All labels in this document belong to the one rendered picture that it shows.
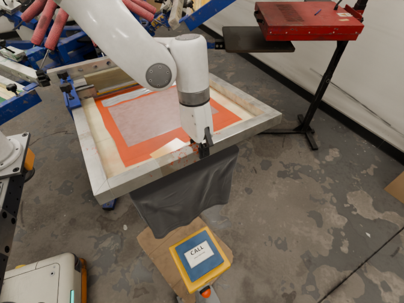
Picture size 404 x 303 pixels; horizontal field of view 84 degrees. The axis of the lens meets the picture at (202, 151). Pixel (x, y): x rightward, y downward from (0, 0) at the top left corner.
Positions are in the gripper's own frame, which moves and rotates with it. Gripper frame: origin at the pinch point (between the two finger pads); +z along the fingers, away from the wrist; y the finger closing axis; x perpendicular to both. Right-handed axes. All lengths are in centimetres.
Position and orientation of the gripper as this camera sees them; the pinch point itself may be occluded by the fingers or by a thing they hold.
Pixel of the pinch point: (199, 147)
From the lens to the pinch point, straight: 63.2
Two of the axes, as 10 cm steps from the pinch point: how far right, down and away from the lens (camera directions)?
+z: 0.8, 7.5, 6.5
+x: 8.6, -3.8, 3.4
